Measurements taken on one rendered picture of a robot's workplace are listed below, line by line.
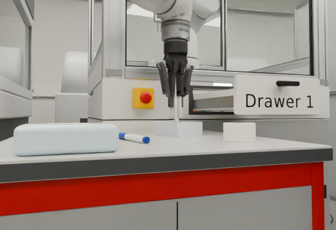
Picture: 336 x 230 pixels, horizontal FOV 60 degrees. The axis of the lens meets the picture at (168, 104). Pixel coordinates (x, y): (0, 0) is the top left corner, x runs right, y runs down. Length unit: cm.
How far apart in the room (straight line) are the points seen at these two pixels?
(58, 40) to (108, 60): 335
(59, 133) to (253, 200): 34
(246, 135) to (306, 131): 81
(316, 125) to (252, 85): 67
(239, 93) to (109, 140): 46
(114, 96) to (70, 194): 63
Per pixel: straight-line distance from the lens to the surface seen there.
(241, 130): 64
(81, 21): 444
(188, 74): 92
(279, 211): 60
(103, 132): 46
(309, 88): 97
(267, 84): 87
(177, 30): 89
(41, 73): 434
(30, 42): 199
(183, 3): 90
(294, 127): 138
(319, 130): 148
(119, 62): 106
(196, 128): 80
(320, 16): 155
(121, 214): 47
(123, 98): 104
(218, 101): 94
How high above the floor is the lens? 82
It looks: 2 degrees up
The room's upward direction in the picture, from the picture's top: straight up
